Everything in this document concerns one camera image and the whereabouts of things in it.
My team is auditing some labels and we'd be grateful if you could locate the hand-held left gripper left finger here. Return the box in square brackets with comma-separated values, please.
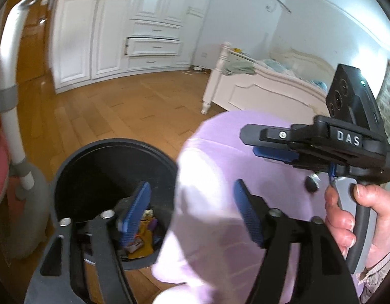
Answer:
[24, 182, 151, 304]

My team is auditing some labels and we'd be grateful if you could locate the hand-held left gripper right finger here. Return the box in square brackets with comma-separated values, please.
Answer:
[234, 179, 360, 304]

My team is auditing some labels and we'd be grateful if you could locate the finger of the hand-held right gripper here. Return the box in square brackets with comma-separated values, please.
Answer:
[240, 123, 316, 165]

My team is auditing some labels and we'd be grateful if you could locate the yellow snack wrapper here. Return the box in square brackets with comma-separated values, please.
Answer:
[128, 218, 157, 260]

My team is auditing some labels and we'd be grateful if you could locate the black round trash bin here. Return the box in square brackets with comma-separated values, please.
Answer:
[49, 138, 180, 271]

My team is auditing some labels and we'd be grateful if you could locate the person's right forearm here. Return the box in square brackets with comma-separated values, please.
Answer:
[357, 228, 390, 304]

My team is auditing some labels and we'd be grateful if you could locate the person's right hand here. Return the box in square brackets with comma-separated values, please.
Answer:
[324, 184, 390, 270]

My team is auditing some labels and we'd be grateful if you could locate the purple tablecloth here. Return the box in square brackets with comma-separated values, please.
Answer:
[151, 110, 341, 304]

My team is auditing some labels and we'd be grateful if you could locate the light blue blanket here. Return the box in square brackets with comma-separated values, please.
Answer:
[258, 59, 329, 92]

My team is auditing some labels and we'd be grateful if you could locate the pale green cloth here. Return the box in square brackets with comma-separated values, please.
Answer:
[227, 52, 256, 77]

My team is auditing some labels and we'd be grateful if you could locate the pink grey desk chair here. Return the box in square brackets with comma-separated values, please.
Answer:
[0, 114, 16, 216]

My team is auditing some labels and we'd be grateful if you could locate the white panelled wardrobe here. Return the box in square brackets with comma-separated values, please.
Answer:
[51, 0, 221, 94]

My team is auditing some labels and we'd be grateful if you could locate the white grey standing appliance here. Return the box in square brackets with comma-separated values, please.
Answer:
[0, 0, 51, 260]

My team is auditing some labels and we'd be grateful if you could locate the brown wooden door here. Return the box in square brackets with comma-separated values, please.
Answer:
[16, 0, 61, 83]

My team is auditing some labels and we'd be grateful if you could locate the white bed frame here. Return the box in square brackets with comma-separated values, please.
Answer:
[201, 42, 338, 122]

